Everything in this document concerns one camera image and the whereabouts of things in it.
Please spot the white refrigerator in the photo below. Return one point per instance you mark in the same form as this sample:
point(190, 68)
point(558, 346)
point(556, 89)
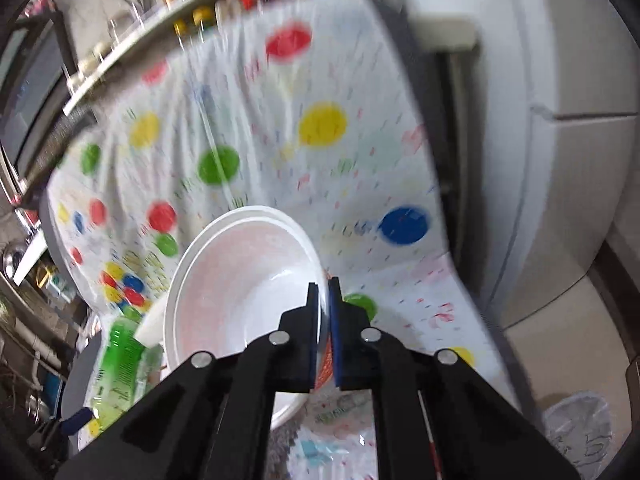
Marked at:
point(550, 160)

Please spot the white disposable bowl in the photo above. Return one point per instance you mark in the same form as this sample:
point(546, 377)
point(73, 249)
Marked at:
point(240, 280)

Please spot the clear plastic trash bag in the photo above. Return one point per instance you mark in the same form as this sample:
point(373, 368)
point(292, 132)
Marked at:
point(575, 435)

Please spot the green plastic bottle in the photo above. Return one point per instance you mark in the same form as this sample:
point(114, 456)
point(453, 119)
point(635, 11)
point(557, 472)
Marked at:
point(117, 360)

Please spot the row of condiment bottles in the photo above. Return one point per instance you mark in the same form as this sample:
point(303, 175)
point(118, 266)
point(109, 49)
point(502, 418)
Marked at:
point(190, 15)

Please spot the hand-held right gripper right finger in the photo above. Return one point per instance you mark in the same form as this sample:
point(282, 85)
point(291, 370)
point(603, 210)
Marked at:
point(336, 330)

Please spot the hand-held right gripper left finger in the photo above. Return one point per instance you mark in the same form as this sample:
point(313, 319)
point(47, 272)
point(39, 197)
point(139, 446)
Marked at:
point(300, 350)

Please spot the shelf with bottles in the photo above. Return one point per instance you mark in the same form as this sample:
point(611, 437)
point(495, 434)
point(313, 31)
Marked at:
point(150, 55)

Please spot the white carton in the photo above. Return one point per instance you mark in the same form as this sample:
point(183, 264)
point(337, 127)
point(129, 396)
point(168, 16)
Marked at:
point(150, 327)

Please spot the white cloth with coloured dots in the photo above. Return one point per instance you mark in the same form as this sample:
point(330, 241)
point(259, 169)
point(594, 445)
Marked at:
point(325, 185)

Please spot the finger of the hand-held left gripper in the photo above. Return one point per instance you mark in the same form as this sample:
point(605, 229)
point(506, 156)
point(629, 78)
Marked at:
point(77, 420)

